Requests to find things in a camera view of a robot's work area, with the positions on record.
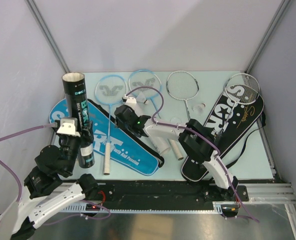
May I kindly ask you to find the white shuttlecock tube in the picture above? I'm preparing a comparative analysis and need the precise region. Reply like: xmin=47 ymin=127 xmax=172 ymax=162
xmin=150 ymin=136 xmax=170 ymax=156

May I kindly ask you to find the black shuttlecock tube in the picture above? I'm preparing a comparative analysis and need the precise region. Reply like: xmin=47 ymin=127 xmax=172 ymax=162
xmin=62 ymin=72 xmax=95 ymax=169

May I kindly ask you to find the clear tube lid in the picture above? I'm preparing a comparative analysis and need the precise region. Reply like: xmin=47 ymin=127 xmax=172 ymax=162
xmin=170 ymin=116 xmax=182 ymax=125

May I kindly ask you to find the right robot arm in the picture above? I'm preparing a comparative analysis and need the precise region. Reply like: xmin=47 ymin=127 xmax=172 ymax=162
xmin=114 ymin=104 xmax=240 ymax=201

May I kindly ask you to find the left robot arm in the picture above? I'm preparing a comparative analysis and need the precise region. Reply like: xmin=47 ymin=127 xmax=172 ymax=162
xmin=0 ymin=117 xmax=99 ymax=240

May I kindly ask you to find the blue racket bag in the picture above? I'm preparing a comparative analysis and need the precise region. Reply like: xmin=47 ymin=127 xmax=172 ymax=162
xmin=49 ymin=98 xmax=165 ymax=177

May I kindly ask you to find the blue racket left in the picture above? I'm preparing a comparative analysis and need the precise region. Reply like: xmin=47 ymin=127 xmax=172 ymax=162
xmin=95 ymin=74 xmax=127 ymax=175

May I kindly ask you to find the blue racket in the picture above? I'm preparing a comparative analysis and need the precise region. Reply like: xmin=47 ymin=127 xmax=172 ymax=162
xmin=128 ymin=69 xmax=183 ymax=161
xmin=95 ymin=74 xmax=127 ymax=175

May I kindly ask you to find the blue racket right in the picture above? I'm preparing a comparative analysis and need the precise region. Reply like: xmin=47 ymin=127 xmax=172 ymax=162
xmin=128 ymin=69 xmax=183 ymax=161

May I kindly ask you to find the black racket bag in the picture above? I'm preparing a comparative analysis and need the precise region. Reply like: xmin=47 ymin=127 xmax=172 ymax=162
xmin=181 ymin=91 xmax=264 ymax=182

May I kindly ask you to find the white racket on black bag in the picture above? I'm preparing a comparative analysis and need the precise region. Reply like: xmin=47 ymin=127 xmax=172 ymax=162
xmin=216 ymin=73 xmax=260 ymax=139

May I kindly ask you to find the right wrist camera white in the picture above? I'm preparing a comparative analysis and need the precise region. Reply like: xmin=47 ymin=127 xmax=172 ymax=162
xmin=122 ymin=95 xmax=144 ymax=117

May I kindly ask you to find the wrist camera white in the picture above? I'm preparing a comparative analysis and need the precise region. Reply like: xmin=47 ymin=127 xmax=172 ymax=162
xmin=56 ymin=117 xmax=81 ymax=137
xmin=122 ymin=95 xmax=144 ymax=117

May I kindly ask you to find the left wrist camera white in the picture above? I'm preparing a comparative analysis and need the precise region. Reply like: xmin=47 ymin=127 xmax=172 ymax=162
xmin=56 ymin=117 xmax=81 ymax=137

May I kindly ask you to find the white racket with black handle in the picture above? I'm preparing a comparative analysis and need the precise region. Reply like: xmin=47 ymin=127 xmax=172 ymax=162
xmin=166 ymin=70 xmax=199 ymax=120

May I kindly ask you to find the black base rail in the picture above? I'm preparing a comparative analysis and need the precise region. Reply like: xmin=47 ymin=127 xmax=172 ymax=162
xmin=98 ymin=180 xmax=236 ymax=210

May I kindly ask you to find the white cable duct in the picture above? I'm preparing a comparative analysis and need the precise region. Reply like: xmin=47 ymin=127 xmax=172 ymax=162
xmin=60 ymin=202 xmax=238 ymax=214

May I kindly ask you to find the left aluminium frame post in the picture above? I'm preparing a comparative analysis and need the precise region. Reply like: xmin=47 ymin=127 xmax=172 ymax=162
xmin=25 ymin=0 xmax=71 ymax=74

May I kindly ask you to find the aluminium frame post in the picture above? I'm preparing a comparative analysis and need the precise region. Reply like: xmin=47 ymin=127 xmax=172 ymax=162
xmin=25 ymin=0 xmax=71 ymax=74
xmin=244 ymin=0 xmax=293 ymax=74

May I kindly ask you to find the right aluminium frame post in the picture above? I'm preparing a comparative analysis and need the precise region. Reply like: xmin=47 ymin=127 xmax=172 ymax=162
xmin=244 ymin=0 xmax=293 ymax=74

